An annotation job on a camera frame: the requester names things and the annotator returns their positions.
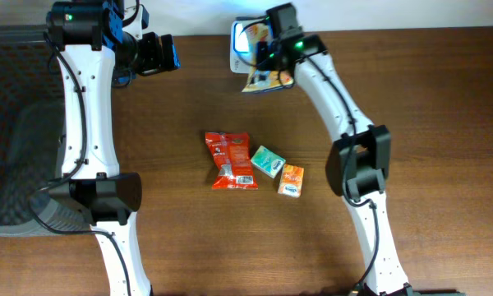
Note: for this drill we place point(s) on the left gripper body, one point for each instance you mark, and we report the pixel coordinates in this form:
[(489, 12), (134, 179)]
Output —
[(150, 56)]

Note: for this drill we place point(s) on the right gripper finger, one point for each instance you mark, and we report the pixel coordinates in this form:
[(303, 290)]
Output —
[(262, 77), (261, 51)]

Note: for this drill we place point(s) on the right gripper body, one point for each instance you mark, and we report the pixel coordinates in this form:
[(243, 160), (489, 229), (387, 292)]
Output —
[(270, 61)]

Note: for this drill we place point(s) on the yellow snack bag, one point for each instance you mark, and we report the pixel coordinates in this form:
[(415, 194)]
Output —
[(278, 79)]

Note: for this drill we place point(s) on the red candy bag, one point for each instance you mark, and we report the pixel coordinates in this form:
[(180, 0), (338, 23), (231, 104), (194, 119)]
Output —
[(231, 156)]

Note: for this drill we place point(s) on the teal tissue pack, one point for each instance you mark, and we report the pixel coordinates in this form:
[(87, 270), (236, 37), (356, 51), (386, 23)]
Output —
[(267, 161)]

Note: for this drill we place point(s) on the orange tissue pack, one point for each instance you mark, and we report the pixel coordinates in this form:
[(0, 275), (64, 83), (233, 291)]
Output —
[(291, 181)]

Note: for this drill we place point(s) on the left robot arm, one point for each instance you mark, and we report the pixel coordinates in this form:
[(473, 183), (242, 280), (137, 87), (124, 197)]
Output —
[(101, 46)]

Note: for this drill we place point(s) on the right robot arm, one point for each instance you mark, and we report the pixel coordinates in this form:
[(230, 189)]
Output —
[(358, 164)]

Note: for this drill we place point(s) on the grey plastic mesh basket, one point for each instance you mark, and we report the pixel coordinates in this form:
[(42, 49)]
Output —
[(32, 135)]

